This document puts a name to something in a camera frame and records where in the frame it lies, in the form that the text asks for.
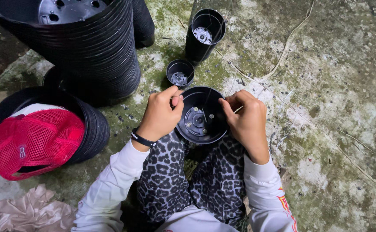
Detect person's left hand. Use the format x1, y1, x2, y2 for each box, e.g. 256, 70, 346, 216
135, 85, 185, 142

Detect person's right hand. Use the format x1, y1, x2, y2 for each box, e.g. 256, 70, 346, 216
218, 90, 268, 149

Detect black wristband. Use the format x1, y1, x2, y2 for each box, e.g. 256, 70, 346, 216
131, 128, 158, 148

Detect wide black plastic pot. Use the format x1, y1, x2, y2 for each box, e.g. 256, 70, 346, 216
176, 86, 230, 145

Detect small black plastic pot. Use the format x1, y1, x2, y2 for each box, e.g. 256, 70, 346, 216
166, 59, 195, 90

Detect black pot stack holding cap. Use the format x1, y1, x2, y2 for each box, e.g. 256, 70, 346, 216
0, 86, 110, 165

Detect person's leopard print trousers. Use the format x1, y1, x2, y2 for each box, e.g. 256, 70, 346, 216
137, 130, 250, 232

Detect long curved dry stem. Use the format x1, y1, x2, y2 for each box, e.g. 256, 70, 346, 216
213, 0, 315, 81

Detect long straight dry stem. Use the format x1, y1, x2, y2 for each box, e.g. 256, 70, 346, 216
261, 86, 376, 200

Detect large stack of black pots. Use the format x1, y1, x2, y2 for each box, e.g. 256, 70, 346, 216
0, 0, 141, 107

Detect tall stack of small pots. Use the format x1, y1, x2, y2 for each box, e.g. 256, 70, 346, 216
185, 8, 226, 66

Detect narrow stack of black pots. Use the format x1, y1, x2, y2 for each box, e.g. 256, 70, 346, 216
131, 0, 155, 49

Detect person's white shirt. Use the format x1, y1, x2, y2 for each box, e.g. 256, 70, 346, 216
156, 205, 240, 232

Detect red mesh cap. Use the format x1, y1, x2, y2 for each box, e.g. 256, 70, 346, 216
0, 103, 86, 181

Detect pink crumpled cloth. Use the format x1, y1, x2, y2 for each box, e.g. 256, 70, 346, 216
0, 184, 77, 232

